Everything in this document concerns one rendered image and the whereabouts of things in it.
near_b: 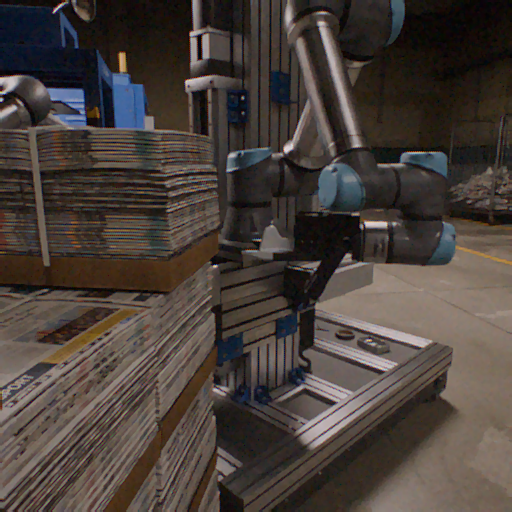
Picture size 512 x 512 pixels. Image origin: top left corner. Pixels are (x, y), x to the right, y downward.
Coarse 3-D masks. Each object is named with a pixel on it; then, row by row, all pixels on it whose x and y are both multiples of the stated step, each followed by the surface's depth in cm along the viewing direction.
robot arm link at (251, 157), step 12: (228, 156) 113; (240, 156) 109; (252, 156) 109; (264, 156) 110; (276, 156) 114; (228, 168) 113; (240, 168) 109; (252, 168) 109; (264, 168) 110; (276, 168) 112; (228, 180) 113; (240, 180) 110; (252, 180) 110; (264, 180) 111; (276, 180) 112; (228, 192) 114; (240, 192) 111; (252, 192) 111; (264, 192) 112; (276, 192) 115
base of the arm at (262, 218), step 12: (228, 204) 115; (240, 204) 112; (252, 204) 111; (264, 204) 113; (228, 216) 115; (240, 216) 112; (252, 216) 112; (264, 216) 113; (228, 228) 114; (240, 228) 112; (252, 228) 112; (264, 228) 112; (240, 240) 112
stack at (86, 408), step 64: (0, 320) 54; (64, 320) 54; (128, 320) 54; (192, 320) 78; (0, 384) 38; (64, 384) 41; (128, 384) 52; (0, 448) 34; (64, 448) 40; (128, 448) 55; (192, 448) 81
